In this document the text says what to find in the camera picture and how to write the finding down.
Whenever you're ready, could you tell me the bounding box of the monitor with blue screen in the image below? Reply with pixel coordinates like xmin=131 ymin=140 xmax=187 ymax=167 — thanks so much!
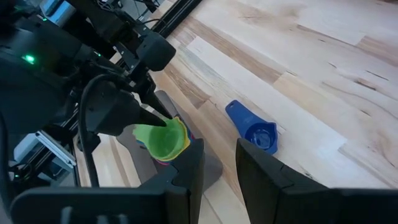
xmin=39 ymin=0 xmax=77 ymax=27

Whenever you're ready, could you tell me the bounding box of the small dark blue measuring cup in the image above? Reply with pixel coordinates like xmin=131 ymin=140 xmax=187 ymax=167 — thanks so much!
xmin=225 ymin=99 xmax=279 ymax=156

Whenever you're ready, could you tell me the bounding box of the silver aluminium rail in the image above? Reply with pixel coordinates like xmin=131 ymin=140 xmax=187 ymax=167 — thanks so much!
xmin=14 ymin=130 xmax=77 ymax=170

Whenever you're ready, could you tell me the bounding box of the yellow measuring cup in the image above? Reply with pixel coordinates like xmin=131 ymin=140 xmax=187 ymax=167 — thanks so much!
xmin=173 ymin=116 xmax=192 ymax=158

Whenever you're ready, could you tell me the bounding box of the black aluminium table frame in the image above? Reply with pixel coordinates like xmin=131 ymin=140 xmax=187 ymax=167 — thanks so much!
xmin=152 ymin=0 xmax=203 ymax=39

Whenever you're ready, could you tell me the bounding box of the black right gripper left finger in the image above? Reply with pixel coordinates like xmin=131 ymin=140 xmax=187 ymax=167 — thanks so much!
xmin=9 ymin=138 xmax=206 ymax=224

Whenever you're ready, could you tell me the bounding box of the red measuring cup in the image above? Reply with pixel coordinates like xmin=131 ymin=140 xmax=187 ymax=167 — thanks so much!
xmin=154 ymin=157 xmax=175 ymax=166

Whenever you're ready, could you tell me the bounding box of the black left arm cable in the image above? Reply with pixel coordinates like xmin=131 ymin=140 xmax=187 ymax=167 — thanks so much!
xmin=77 ymin=73 xmax=125 ymax=189

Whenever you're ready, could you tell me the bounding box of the green measuring cup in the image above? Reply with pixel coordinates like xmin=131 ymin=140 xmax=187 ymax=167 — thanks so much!
xmin=132 ymin=118 xmax=187 ymax=161

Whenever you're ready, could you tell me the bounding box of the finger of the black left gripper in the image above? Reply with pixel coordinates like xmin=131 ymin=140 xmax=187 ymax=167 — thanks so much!
xmin=136 ymin=72 xmax=174 ymax=121
xmin=84 ymin=80 xmax=167 ymax=137

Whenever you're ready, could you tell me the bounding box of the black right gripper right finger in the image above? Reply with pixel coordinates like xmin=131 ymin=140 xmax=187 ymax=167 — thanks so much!
xmin=235 ymin=138 xmax=398 ymax=224

